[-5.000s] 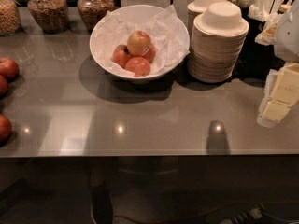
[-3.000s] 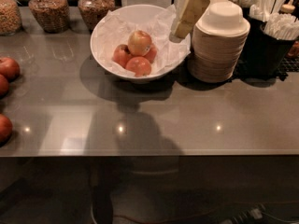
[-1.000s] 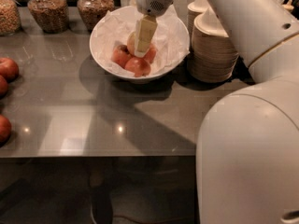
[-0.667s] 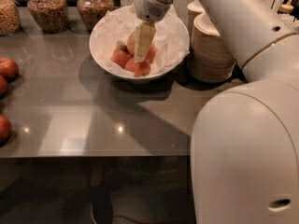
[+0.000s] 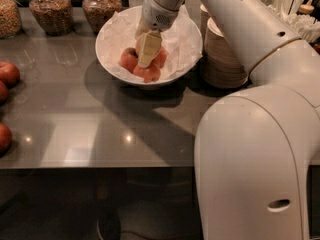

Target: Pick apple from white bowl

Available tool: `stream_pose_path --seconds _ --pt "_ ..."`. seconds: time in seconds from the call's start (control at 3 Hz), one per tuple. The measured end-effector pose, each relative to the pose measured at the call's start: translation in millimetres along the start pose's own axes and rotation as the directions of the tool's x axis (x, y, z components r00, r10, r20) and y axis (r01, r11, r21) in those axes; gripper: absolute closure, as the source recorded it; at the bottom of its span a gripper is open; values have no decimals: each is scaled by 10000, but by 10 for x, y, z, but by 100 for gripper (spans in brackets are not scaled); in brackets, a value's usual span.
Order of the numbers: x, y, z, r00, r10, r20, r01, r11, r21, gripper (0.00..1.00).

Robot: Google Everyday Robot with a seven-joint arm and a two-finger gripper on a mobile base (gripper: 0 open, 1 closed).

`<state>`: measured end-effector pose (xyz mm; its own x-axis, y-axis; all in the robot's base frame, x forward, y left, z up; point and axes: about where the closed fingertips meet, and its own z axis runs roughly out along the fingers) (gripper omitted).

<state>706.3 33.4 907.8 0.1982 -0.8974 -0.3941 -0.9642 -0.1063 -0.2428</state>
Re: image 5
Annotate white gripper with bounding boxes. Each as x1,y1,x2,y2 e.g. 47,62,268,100
135,0,179,68

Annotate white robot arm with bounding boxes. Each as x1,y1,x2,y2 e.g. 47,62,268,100
142,0,320,240

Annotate white ceramic bowl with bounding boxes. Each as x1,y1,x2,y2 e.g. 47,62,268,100
95,4,204,88

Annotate right apple in bowl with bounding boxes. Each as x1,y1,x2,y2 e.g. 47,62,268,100
153,47,167,68

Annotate left apple in bowl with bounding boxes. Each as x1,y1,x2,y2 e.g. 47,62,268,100
119,47,138,73

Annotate white paper bowl liner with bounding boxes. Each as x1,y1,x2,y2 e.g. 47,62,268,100
98,4,203,84

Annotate upper red apple on table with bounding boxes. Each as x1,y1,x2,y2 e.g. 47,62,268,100
0,62,20,88

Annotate red apple on table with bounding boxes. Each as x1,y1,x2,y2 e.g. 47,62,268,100
0,81,9,104
0,123,12,155
0,62,20,88

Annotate middle red apple on table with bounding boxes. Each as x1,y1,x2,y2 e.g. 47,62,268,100
0,81,9,104

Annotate lower red apple on table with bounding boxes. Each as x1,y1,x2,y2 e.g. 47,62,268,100
0,123,12,155

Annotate right glass cereal jar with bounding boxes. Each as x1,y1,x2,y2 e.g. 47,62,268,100
82,0,122,34

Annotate glass cereal jar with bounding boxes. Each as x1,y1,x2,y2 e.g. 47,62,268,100
0,0,22,39
29,0,73,36
82,0,122,34

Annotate rear stack paper bowls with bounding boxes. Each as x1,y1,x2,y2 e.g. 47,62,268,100
200,4,210,37

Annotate stack paper bowls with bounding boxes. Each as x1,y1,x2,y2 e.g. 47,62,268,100
200,18,248,89
200,4,210,37

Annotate front stack paper bowls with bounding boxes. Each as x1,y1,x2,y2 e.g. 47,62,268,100
200,18,248,89

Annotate middle glass cereal jar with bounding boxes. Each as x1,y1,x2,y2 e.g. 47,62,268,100
29,0,73,36

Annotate left glass cereal jar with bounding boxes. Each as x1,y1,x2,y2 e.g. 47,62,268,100
0,0,22,39

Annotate white plastic cutlery bunch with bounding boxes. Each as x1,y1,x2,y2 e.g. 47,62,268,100
260,0,320,43

